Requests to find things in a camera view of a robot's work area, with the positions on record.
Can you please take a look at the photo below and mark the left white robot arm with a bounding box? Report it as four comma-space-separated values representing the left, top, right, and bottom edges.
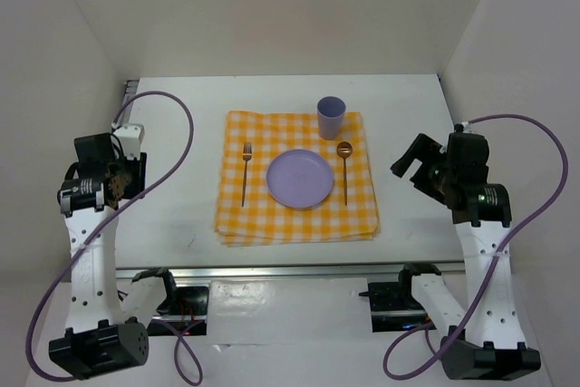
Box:
49, 124, 180, 381

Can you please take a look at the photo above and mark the copper spoon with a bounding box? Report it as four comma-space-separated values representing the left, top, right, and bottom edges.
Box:
336, 141, 353, 206

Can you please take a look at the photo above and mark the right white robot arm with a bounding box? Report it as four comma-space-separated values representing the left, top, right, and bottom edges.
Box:
391, 132, 541, 381

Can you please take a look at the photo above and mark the purple cable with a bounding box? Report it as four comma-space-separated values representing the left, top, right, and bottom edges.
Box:
382, 113, 569, 382
24, 90, 204, 386

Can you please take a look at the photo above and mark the purple plastic cup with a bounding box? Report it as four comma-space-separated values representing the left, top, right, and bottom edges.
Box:
316, 96, 346, 140

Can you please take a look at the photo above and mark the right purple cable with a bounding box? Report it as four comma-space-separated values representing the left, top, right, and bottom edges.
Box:
382, 113, 569, 382

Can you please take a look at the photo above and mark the yellow checkered cloth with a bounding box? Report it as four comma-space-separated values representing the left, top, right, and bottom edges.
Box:
214, 111, 381, 247

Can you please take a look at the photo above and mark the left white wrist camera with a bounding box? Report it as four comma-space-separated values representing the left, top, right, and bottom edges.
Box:
111, 122, 145, 160

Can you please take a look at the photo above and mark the copper fork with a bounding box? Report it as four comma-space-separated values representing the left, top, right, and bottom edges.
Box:
241, 141, 253, 208

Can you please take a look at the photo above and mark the purple plastic plate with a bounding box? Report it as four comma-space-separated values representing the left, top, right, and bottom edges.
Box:
266, 149, 334, 209

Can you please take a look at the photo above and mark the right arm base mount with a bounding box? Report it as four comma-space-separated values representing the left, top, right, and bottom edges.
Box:
358, 263, 441, 333

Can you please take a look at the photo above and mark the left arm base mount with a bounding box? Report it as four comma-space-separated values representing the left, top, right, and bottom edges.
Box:
131, 267, 209, 336

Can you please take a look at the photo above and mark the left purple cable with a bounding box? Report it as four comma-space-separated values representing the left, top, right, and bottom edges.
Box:
24, 90, 204, 386

